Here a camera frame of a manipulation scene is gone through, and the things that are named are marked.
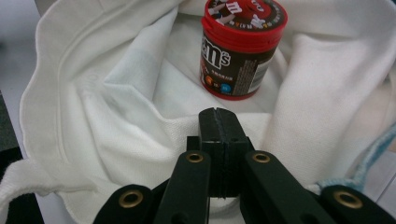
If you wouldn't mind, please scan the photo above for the brown red-lidded candy jar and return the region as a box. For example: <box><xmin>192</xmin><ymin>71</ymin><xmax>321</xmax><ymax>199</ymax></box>
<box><xmin>198</xmin><ymin>0</ymin><xmax>289</xmax><ymax>102</ymax></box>

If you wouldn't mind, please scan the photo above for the white canvas tote bag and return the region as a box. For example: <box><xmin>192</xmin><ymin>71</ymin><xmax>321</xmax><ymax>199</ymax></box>
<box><xmin>0</xmin><ymin>0</ymin><xmax>396</xmax><ymax>224</ymax></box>

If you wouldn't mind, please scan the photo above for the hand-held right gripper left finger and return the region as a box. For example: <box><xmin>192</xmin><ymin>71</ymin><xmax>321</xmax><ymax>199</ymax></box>
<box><xmin>198</xmin><ymin>107</ymin><xmax>227</xmax><ymax>199</ymax></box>

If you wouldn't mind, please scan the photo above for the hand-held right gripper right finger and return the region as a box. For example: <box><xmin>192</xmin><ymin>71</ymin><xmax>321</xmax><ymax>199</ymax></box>
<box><xmin>216</xmin><ymin>107</ymin><xmax>255</xmax><ymax>199</ymax></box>

